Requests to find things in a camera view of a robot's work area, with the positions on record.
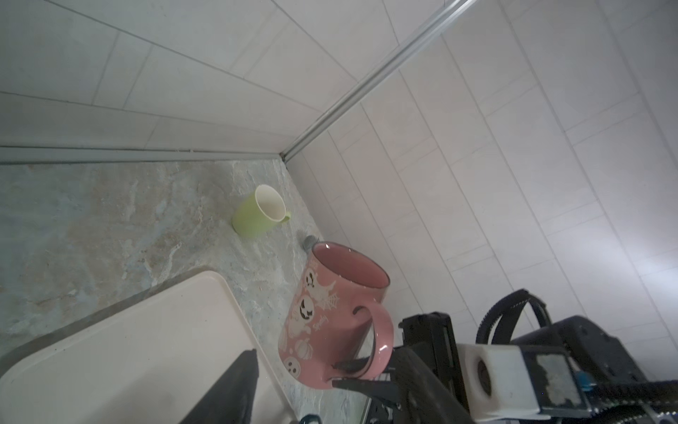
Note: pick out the light green mug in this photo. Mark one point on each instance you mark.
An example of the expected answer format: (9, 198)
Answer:
(261, 211)

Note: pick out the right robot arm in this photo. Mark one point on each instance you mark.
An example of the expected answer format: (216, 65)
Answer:
(612, 382)

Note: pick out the pink ghost mug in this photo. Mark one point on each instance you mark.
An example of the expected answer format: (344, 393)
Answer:
(335, 315)

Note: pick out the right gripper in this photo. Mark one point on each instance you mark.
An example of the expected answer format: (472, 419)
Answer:
(432, 338)

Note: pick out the beige tray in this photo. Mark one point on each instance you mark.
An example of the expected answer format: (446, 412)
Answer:
(150, 363)

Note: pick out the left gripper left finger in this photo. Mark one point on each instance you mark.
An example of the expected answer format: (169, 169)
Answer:
(231, 398)

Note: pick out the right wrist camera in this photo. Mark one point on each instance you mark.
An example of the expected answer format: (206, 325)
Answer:
(506, 382)

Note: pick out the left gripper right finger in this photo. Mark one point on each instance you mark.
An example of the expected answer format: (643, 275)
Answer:
(421, 395)

